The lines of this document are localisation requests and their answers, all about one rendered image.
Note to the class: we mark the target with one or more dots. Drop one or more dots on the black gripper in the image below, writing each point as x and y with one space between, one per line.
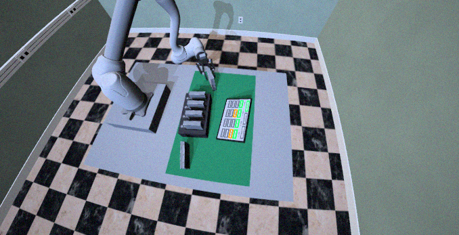
205 62

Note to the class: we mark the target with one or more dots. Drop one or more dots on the green flat mat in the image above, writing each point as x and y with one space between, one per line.
211 159

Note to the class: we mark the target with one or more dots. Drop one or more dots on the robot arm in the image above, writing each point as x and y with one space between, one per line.
109 70

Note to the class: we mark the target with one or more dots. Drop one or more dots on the grey hard drive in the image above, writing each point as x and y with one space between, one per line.
198 95
211 80
193 125
195 114
196 105

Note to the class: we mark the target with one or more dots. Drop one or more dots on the status display screen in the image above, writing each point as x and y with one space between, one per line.
234 120

